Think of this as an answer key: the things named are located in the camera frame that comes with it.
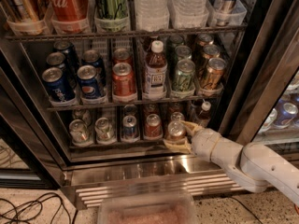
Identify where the blue pepsi can second row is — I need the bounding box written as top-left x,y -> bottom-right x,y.
81,49 -> 107,86

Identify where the silver green can bottom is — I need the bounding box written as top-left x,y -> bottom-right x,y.
94,118 -> 115,141

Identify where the orange red soda can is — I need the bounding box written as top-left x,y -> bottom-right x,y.
112,63 -> 135,96

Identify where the fridge glass door right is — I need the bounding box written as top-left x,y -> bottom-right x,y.
231,0 -> 299,163

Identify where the black cable on floor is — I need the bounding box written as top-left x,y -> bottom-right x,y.
0,192 -> 78,224

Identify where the blue silver can bottom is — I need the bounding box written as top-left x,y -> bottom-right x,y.
122,115 -> 137,140

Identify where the tea bottle middle shelf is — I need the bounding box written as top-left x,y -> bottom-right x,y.
144,40 -> 167,98

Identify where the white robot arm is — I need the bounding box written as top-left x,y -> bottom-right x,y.
164,120 -> 299,205

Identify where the green can middle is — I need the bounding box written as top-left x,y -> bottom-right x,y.
175,45 -> 192,64

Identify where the gold can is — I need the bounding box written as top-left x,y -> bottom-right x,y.
200,58 -> 226,90
197,44 -> 221,77

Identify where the blue can right fridge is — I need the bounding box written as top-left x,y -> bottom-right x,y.
273,102 -> 298,129

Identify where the green bottle top shelf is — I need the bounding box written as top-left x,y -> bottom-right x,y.
95,0 -> 129,32

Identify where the clear water bottle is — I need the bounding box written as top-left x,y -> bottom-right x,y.
168,0 -> 208,29
135,0 -> 169,32

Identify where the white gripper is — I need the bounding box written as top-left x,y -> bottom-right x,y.
164,120 -> 243,172

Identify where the blue pepsi can front left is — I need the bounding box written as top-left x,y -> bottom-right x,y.
42,67 -> 75,103

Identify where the red coca cola bottle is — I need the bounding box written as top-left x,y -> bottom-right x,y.
50,0 -> 88,34

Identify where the gold can middle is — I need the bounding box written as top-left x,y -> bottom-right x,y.
197,44 -> 221,77

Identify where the orange soda can behind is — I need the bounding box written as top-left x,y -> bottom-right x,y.
170,111 -> 185,121

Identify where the gold bottle top left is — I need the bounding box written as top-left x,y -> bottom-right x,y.
1,0 -> 50,35

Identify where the orange soda can front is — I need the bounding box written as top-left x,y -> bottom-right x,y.
167,121 -> 186,141

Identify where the silver can bottom left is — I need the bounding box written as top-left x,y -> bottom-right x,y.
69,119 -> 90,144

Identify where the gold can front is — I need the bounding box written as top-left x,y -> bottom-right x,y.
200,58 -> 226,90

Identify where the blue pepsi can middle left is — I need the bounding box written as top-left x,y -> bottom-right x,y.
46,51 -> 77,89

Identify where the green can front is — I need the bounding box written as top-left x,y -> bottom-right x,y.
172,59 -> 195,91

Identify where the red soda can bottom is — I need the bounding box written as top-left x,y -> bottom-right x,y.
145,114 -> 162,138

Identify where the blue pepsi can rear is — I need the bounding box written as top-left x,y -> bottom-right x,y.
53,41 -> 79,72

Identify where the clear plastic bin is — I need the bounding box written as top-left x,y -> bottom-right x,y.
97,191 -> 198,224

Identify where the tea bottle shelf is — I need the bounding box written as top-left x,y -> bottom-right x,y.
144,40 -> 167,98
191,101 -> 211,127

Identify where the orange red can rear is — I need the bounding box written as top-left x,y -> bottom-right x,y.
113,48 -> 133,65

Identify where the tea bottle bottom shelf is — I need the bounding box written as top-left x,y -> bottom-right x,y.
191,101 -> 211,127

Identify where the blue pepsi can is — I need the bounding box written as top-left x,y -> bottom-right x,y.
77,65 -> 104,99
42,67 -> 75,103
53,41 -> 79,72
46,51 -> 77,89

